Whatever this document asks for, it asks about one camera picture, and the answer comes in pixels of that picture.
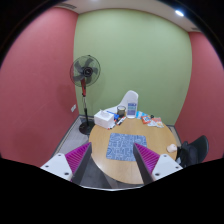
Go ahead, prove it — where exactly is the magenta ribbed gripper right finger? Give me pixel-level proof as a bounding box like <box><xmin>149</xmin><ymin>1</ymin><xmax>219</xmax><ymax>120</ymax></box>
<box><xmin>133</xmin><ymin>143</ymin><xmax>182</xmax><ymax>185</ymax></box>

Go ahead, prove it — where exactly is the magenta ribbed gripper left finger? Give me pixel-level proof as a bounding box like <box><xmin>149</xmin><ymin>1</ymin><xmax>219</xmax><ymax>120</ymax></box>
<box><xmin>41</xmin><ymin>142</ymin><xmax>92</xmax><ymax>185</ymax></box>

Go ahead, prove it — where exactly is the blue patterned mouse pad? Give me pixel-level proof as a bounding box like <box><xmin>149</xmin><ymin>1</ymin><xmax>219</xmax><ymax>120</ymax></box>
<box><xmin>106</xmin><ymin>133</ymin><xmax>147</xmax><ymax>161</ymax></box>

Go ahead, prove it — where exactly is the black office chair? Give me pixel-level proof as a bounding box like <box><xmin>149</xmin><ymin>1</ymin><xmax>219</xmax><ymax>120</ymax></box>
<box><xmin>176</xmin><ymin>135</ymin><xmax>209</xmax><ymax>168</ymax></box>

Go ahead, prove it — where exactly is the round wooden table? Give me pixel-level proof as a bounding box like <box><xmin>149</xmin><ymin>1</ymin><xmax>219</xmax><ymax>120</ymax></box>
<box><xmin>88</xmin><ymin>115</ymin><xmax>179</xmax><ymax>186</ymax></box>

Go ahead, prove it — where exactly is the white red snack packet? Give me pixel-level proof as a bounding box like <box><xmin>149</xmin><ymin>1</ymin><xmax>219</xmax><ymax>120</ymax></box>
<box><xmin>148</xmin><ymin>117</ymin><xmax>164</xmax><ymax>128</ymax></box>

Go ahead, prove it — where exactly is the orange snack packet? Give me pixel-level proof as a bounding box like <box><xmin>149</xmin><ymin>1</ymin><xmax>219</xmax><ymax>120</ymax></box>
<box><xmin>141</xmin><ymin>115</ymin><xmax>151</xmax><ymax>124</ymax></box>

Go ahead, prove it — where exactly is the red black marker pen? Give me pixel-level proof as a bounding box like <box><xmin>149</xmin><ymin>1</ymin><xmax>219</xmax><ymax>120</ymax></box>
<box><xmin>116</xmin><ymin>117</ymin><xmax>126</xmax><ymax>125</ymax></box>

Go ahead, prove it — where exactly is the white tissue box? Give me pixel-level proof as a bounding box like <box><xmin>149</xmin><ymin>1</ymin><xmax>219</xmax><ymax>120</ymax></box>
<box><xmin>94</xmin><ymin>110</ymin><xmax>114</xmax><ymax>129</ymax></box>

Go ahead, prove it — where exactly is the blue pen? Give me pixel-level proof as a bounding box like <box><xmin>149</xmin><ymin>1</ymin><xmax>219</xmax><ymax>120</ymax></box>
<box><xmin>106</xmin><ymin>111</ymin><xmax>119</xmax><ymax>119</ymax></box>

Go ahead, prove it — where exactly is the white blue labelled container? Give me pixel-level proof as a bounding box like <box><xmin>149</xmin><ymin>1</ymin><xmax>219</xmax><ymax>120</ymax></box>
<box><xmin>126</xmin><ymin>103</ymin><xmax>137</xmax><ymax>118</ymax></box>

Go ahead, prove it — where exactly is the dark glass jar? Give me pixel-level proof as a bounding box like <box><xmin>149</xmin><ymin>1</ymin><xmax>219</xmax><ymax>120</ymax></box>
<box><xmin>117</xmin><ymin>106</ymin><xmax>126</xmax><ymax>118</ymax></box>

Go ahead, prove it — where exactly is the black standing fan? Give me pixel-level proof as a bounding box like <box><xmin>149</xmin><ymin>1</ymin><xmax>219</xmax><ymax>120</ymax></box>
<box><xmin>70</xmin><ymin>55</ymin><xmax>101</xmax><ymax>135</ymax></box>

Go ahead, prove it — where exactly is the white wall socket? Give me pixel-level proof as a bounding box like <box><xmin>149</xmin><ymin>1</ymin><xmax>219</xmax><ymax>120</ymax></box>
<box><xmin>71</xmin><ymin>104</ymin><xmax>76</xmax><ymax>112</ymax></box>

